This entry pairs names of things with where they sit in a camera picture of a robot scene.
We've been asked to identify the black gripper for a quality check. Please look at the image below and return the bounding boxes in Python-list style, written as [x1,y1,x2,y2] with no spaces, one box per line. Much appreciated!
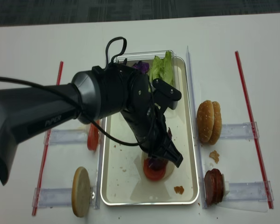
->
[121,103,183,168]

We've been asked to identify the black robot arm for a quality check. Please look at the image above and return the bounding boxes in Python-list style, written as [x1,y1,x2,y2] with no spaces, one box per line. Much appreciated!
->
[0,63,183,184]

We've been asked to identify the tomato slices on tray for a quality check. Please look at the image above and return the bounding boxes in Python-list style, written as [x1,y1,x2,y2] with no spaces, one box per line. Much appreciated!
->
[143,158,166,181]

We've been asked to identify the bread crumb on tray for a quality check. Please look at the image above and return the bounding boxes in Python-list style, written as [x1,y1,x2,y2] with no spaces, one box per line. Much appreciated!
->
[174,186,184,195]

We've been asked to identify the bread crumb on table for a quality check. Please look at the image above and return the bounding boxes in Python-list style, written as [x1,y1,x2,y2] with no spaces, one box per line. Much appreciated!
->
[209,150,220,164]

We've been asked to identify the standing meat patties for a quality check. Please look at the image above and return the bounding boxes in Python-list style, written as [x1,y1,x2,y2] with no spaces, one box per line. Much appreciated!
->
[204,168,224,206]

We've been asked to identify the white pusher block patties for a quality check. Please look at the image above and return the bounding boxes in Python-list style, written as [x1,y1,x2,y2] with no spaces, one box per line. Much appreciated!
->
[222,174,230,200]

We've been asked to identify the standing tomato slices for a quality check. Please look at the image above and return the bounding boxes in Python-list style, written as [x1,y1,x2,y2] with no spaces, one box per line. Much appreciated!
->
[87,123,99,151]

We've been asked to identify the green lettuce leaves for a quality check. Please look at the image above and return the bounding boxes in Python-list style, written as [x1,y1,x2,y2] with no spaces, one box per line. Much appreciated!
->
[147,51,175,87]

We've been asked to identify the white metal tray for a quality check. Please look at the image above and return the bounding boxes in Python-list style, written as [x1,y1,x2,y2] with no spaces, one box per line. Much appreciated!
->
[100,57,199,206]

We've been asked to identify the front sesame bun top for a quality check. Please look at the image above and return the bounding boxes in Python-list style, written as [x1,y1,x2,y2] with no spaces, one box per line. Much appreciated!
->
[196,100,215,143]

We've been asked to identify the sesame bun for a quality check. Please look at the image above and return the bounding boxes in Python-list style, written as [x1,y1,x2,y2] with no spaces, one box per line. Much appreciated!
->
[208,101,222,145]
[196,100,215,143]

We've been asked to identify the rear sesame bun top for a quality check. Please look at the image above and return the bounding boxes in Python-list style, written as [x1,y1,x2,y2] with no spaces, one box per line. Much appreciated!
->
[208,101,222,145]

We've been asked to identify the right upper clear track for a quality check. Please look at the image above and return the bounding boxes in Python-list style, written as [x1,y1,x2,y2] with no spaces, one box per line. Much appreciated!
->
[220,122,259,140]

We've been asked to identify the clear track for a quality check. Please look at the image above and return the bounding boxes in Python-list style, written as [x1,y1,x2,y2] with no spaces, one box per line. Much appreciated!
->
[223,182,274,202]
[32,186,96,207]
[47,129,88,145]
[220,122,259,140]

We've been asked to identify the left upper clear track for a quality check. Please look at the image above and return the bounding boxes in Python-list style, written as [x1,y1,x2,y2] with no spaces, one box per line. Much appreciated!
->
[47,129,88,145]

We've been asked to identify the standing pale bun slice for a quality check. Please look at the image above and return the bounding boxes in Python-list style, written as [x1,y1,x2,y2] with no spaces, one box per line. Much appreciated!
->
[71,167,91,217]

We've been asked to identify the clear plastic salad container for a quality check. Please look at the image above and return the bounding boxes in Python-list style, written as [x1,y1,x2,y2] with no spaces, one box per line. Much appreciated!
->
[112,49,179,110]

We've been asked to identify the purple cabbage leaves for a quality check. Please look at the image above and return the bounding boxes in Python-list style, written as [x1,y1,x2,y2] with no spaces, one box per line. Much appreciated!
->
[122,58,150,74]

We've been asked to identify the right red strip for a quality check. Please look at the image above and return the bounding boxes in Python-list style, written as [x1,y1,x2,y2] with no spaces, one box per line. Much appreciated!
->
[235,51,274,210]

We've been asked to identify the red strip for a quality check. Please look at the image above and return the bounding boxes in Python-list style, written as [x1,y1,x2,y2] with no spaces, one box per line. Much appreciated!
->
[235,51,274,210]
[32,61,64,217]

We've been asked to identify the right lower clear track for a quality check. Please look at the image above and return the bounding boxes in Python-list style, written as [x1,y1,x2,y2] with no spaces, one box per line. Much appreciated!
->
[223,182,274,202]

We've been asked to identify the left lower clear track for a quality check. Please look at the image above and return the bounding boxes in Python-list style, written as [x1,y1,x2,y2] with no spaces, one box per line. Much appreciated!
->
[32,186,96,207]

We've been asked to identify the left red strip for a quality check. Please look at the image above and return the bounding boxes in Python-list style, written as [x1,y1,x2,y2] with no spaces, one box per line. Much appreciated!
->
[32,61,64,217]

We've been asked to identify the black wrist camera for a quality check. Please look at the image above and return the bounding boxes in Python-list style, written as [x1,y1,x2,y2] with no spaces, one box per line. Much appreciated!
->
[152,78,182,113]

